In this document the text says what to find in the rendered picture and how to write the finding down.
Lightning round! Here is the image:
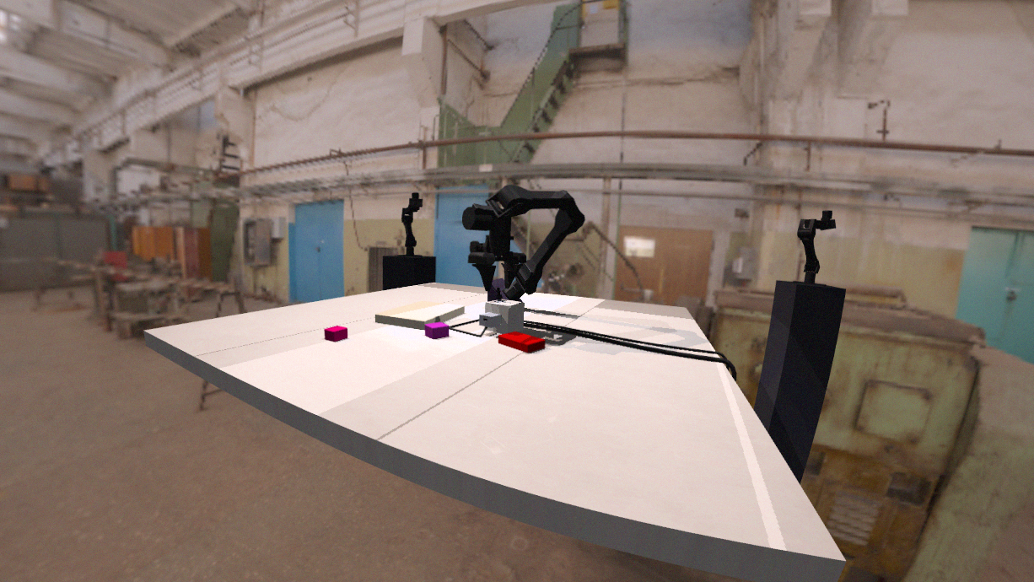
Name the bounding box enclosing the red box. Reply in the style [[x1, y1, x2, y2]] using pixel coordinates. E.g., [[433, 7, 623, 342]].
[[498, 331, 546, 353]]

